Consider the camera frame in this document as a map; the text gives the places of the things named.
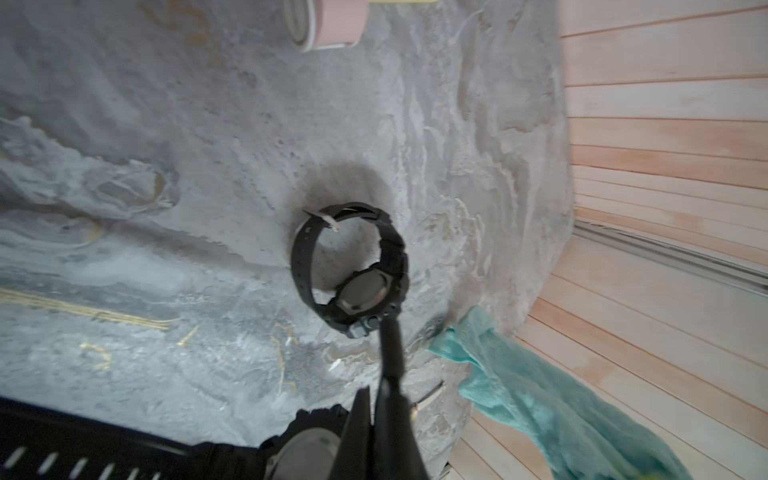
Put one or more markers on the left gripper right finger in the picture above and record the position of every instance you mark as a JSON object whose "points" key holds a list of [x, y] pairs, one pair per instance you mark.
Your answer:
{"points": [[396, 452]]}

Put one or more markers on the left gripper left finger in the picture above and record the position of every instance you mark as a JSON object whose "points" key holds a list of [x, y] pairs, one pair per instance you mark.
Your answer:
{"points": [[353, 455]]}

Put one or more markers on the teal microfiber cloth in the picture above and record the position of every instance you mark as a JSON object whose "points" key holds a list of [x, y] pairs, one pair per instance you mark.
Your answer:
{"points": [[580, 435]]}

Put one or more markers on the aluminium wall frame rail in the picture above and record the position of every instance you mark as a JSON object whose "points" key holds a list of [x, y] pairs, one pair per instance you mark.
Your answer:
{"points": [[680, 258]]}

